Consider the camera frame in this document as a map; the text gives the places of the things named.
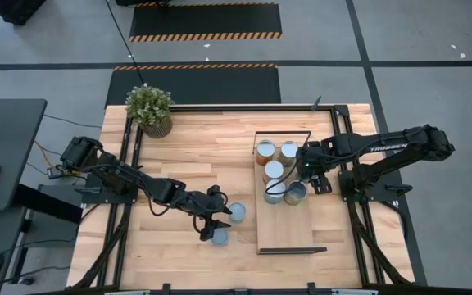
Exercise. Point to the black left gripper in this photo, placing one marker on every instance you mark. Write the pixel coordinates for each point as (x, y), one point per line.
(203, 202)

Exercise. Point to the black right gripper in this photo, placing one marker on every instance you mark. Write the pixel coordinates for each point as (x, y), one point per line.
(313, 162)

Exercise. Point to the tall tan label can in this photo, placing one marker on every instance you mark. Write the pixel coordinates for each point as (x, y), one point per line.
(295, 193)

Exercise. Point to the tall rainbow striped can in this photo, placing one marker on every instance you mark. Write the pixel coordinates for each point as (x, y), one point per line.
(277, 198)

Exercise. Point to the tall yellow corn can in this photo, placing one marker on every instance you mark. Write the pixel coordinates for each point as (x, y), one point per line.
(288, 152)

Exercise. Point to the tall peaches can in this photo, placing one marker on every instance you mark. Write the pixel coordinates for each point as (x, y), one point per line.
(273, 171)

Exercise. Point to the tall orange red can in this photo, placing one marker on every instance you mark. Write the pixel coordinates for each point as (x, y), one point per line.
(265, 151)

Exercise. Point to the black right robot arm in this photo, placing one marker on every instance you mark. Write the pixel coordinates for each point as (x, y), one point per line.
(383, 147)

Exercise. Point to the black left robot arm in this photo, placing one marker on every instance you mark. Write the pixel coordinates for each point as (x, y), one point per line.
(117, 176)

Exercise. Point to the teal tuna fish can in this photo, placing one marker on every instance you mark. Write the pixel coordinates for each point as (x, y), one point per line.
(219, 237)
(237, 212)

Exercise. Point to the potted plant in ribbed pot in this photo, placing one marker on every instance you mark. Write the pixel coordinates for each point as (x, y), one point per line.
(150, 108)

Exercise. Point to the black hazard striped floor mat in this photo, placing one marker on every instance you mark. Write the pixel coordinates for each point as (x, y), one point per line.
(195, 86)
(205, 20)

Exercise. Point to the black aluminium table frame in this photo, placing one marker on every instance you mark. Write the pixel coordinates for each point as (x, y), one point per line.
(129, 123)

